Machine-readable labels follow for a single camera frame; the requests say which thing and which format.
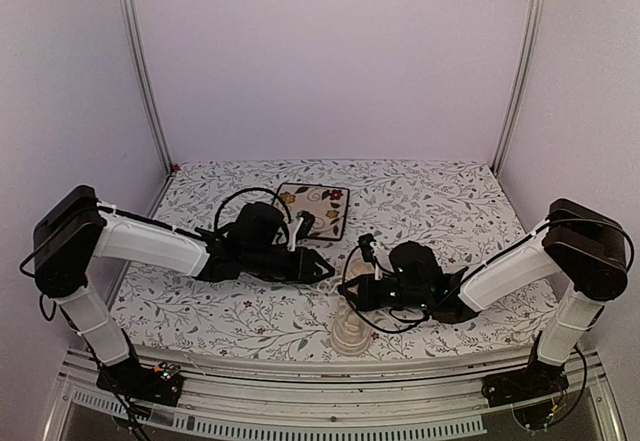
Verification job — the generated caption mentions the right aluminium corner post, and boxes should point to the right aluminium corner post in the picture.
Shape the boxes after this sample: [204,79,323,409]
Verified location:
[490,0,545,179]

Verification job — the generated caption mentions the square floral ceramic plate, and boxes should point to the square floral ceramic plate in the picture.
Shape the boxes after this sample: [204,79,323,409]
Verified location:
[272,182,350,241]

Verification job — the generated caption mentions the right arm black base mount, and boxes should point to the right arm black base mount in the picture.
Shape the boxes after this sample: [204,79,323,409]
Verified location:
[481,333,569,407]

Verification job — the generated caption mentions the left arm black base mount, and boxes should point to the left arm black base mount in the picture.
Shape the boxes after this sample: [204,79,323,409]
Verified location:
[96,354,184,407]

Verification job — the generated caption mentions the white shoelace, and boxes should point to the white shoelace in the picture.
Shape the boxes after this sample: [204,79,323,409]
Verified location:
[314,280,341,296]

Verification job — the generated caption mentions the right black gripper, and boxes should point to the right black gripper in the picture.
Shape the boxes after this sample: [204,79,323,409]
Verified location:
[338,274,430,312]

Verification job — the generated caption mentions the aluminium corner post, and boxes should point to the aluminium corner post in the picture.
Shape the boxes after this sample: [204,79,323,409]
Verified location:
[119,0,174,175]
[490,0,545,179]

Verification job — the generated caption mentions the white lace sneaker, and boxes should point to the white lace sneaker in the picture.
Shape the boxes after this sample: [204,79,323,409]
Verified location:
[329,258,376,356]

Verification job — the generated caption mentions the floral patterned table mat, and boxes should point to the floral patterned table mat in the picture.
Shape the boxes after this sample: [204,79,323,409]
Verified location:
[111,160,557,362]

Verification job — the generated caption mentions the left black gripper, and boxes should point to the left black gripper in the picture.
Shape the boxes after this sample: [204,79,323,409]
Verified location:
[243,246,335,285]

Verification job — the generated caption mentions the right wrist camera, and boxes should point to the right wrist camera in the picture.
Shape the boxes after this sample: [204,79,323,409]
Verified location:
[358,233,383,281]

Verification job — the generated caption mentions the aluminium front rail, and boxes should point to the aluminium front rail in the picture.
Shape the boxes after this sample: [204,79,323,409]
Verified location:
[42,345,626,441]

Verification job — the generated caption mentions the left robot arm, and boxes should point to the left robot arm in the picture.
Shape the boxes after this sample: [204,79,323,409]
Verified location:
[19,185,335,395]

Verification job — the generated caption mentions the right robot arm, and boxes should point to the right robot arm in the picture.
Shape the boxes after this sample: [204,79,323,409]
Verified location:
[338,198,635,397]

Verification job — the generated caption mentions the left aluminium corner post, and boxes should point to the left aluminium corner post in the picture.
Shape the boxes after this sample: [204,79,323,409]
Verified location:
[119,0,174,175]

